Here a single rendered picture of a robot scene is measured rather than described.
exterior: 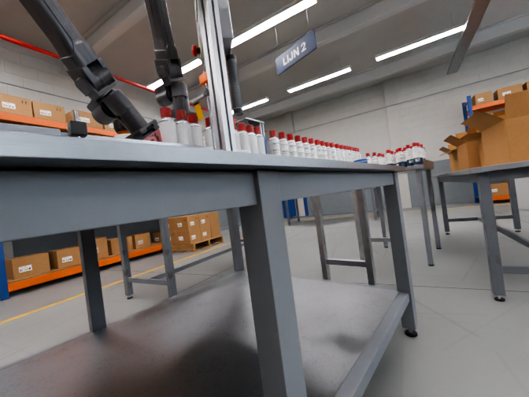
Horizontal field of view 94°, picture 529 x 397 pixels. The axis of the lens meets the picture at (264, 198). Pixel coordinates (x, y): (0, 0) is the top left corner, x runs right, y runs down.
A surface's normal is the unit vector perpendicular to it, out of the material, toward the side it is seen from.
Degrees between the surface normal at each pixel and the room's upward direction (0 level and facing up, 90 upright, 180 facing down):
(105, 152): 90
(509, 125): 90
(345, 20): 90
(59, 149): 90
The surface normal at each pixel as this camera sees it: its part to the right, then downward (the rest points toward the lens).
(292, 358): 0.76, -0.11
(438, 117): -0.50, 0.06
